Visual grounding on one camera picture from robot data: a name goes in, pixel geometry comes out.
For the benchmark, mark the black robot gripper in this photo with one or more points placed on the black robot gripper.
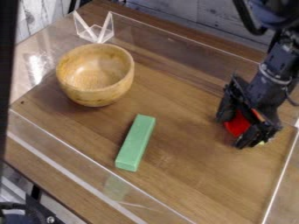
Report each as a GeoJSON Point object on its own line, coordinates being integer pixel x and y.
{"type": "Point", "coordinates": [237, 99]}

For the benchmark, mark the red plush strawberry toy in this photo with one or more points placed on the red plush strawberry toy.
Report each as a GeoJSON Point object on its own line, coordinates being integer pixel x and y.
{"type": "Point", "coordinates": [243, 119]}

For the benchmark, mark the dark robot arm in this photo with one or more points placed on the dark robot arm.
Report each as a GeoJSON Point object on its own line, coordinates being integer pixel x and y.
{"type": "Point", "coordinates": [277, 71]}

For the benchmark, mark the green rectangular block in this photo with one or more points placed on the green rectangular block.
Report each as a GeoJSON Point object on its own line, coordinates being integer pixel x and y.
{"type": "Point", "coordinates": [133, 146]}

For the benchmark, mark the wooden bowl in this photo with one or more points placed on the wooden bowl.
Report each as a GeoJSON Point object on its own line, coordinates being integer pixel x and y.
{"type": "Point", "coordinates": [94, 74]}

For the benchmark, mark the clear acrylic corner bracket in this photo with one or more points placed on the clear acrylic corner bracket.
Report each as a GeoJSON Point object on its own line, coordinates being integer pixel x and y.
{"type": "Point", "coordinates": [96, 33]}

